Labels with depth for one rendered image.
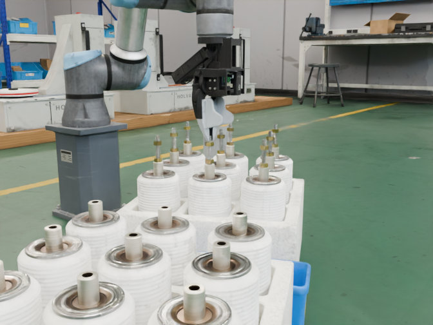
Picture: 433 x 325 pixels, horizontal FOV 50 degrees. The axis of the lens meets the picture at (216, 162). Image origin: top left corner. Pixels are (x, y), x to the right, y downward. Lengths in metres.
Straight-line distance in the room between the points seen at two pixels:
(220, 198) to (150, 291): 0.42
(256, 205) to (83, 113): 0.72
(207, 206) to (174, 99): 2.92
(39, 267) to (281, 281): 0.34
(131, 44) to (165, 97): 2.33
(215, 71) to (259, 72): 5.93
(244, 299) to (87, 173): 0.98
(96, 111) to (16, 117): 1.57
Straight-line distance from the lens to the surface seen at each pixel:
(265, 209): 0.97
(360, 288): 1.13
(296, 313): 0.87
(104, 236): 0.74
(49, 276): 0.65
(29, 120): 3.07
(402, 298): 1.12
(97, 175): 1.49
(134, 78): 1.52
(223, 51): 0.94
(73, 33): 3.43
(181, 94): 3.93
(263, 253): 0.68
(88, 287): 0.52
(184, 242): 0.70
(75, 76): 1.48
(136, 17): 1.45
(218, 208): 0.99
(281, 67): 6.67
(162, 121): 3.67
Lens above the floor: 0.50
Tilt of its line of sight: 13 degrees down
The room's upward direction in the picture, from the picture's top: straight up
